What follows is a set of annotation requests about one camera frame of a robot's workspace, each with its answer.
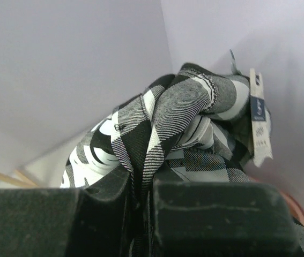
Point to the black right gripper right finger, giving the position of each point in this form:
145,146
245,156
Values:
221,219

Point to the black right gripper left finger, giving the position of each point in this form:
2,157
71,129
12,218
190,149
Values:
95,221

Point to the black white checked shirt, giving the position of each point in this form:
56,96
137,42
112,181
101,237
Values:
196,121

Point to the wooden clothes rack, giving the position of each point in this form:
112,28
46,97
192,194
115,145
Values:
23,180

